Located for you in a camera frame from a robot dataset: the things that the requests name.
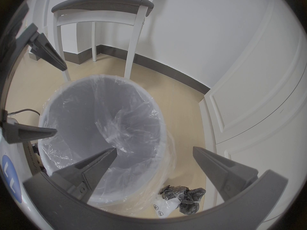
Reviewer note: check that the black plastic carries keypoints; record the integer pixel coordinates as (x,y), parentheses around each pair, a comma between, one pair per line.
(191,198)

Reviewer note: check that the clear plastic bag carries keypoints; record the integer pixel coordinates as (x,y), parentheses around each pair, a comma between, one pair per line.
(170,157)

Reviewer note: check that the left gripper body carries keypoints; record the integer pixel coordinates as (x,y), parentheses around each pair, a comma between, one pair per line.
(9,51)

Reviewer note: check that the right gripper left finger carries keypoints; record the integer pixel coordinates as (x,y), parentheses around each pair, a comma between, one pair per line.
(93,174)

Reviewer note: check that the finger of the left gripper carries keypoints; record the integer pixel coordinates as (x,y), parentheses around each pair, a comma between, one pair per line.
(48,50)
(24,133)

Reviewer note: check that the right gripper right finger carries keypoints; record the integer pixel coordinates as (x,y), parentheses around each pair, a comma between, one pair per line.
(220,174)

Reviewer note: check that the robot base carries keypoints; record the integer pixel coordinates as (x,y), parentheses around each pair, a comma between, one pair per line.
(10,176)

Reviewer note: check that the white wardrobe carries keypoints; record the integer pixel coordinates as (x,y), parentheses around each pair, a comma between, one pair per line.
(259,92)

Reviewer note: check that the white trash bin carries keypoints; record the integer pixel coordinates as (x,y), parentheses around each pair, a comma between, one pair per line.
(79,109)

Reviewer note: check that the grey padded white chair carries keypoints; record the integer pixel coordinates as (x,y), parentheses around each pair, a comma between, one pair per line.
(100,3)

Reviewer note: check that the clear printed wrapper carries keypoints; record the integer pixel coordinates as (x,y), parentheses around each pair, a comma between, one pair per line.
(168,206)

